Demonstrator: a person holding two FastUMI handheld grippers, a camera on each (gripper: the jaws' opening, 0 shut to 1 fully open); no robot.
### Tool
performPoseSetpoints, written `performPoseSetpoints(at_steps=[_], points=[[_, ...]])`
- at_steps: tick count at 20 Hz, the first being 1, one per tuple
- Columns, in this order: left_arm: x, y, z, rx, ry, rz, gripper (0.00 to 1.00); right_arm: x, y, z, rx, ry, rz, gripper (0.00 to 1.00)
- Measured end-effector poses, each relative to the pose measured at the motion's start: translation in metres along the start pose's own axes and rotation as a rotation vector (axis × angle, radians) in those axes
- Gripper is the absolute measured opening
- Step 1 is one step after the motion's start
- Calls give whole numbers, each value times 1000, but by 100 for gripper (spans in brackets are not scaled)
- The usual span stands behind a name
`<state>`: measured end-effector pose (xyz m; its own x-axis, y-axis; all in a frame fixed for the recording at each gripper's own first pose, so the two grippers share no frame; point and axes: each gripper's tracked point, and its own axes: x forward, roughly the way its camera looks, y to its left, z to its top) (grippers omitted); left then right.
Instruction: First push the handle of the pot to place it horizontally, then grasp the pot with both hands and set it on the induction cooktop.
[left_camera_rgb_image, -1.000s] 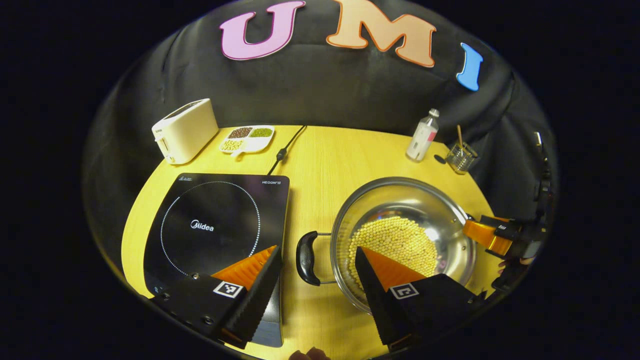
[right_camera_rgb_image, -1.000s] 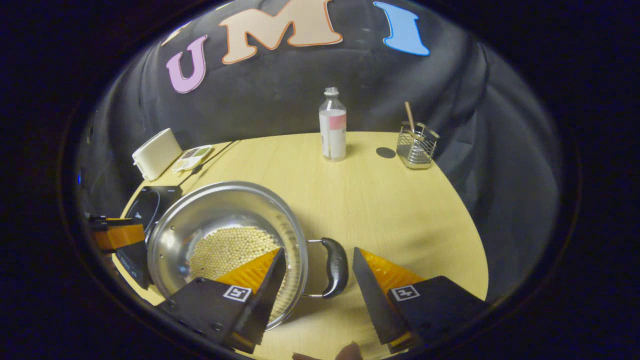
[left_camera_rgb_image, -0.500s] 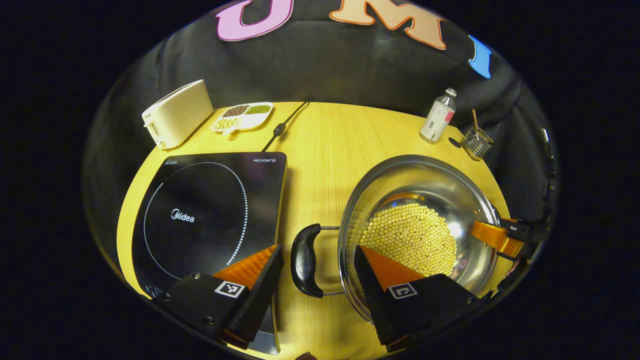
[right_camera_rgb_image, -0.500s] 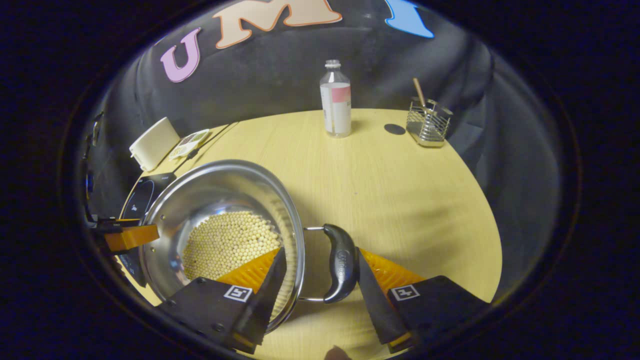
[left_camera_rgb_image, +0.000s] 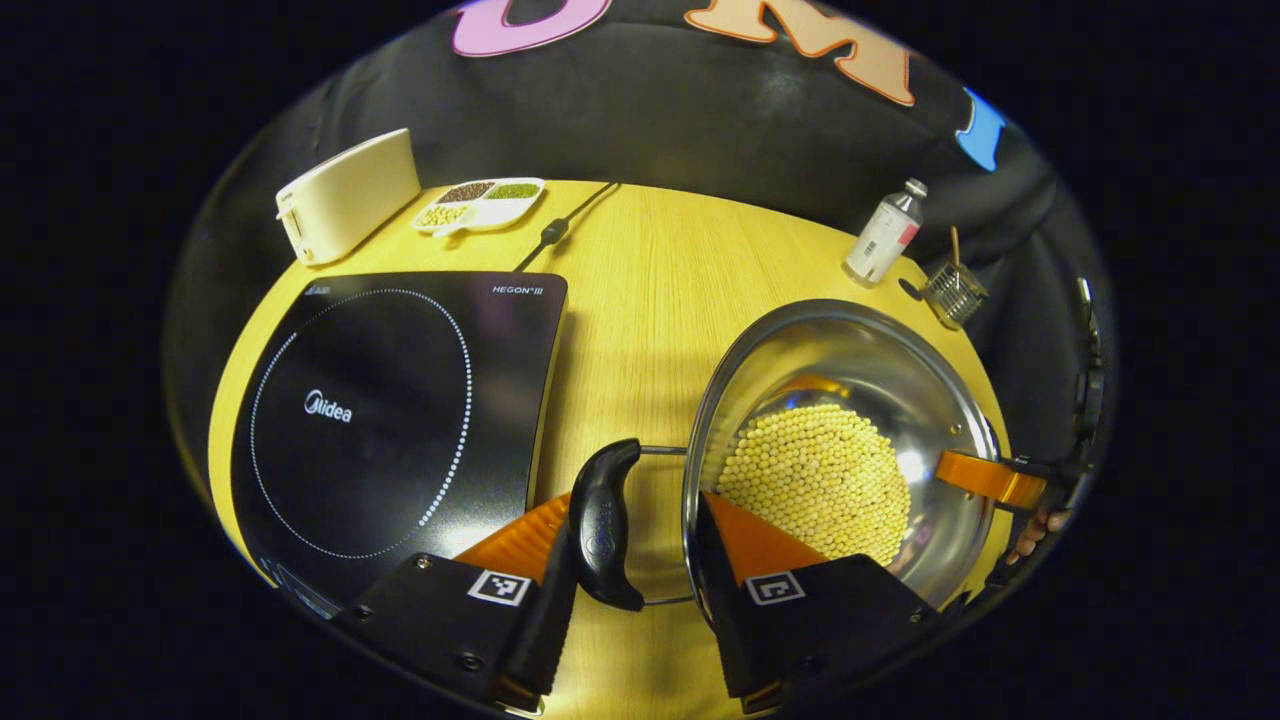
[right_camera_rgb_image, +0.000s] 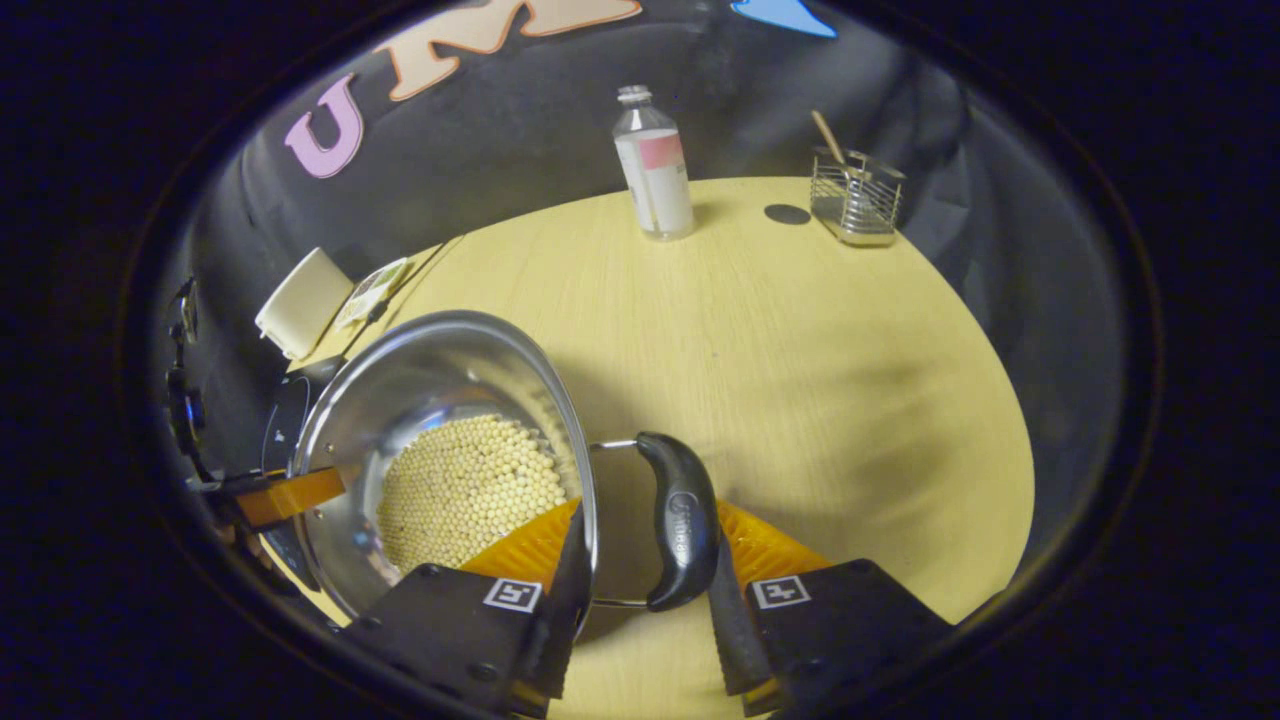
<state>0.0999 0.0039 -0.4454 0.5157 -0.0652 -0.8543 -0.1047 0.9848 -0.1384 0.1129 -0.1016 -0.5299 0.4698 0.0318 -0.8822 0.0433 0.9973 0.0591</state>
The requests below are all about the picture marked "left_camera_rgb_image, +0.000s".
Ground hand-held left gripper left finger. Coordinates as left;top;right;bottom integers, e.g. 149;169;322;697
333;490;583;717

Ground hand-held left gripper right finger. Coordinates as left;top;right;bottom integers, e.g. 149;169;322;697
692;489;943;717

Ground stainless steel pot black handle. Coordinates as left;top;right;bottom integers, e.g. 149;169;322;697
567;298;1003;614

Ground black induction cooktop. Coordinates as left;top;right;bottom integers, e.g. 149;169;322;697
229;270;570;613

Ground yellow soybeans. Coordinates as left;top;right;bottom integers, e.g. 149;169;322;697
714;402;913;567

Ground small clear bottle white label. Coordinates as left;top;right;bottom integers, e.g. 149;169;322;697
844;178;930;287

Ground white divided dish with beans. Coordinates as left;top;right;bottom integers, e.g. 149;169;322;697
412;177;547;239

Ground black backdrop cloth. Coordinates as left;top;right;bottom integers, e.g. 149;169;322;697
165;0;1116;481

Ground white toaster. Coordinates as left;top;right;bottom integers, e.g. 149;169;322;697
275;128;423;267

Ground wire mesh cup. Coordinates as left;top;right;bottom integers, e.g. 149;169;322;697
920;258;991;332

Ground black power cable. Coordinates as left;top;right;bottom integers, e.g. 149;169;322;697
514;181;622;274

